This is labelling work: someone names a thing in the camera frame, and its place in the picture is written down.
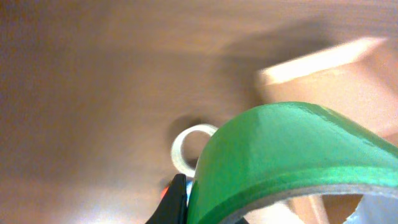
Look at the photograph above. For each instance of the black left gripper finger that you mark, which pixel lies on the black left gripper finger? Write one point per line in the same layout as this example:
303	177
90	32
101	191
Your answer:
172	209

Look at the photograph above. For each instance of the blue pen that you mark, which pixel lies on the blue pen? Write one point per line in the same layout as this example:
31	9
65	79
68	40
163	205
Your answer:
189	186

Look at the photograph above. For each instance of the white masking tape roll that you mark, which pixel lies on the white masking tape roll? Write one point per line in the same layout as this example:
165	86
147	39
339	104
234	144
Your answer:
176	151

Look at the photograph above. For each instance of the green tape roll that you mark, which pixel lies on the green tape roll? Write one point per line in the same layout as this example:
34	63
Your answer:
284	150

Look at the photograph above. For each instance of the brown cardboard box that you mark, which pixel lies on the brown cardboard box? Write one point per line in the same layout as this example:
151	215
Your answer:
357	79

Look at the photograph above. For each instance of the red utility knife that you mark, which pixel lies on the red utility knife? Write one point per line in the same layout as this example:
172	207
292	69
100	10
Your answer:
163	192

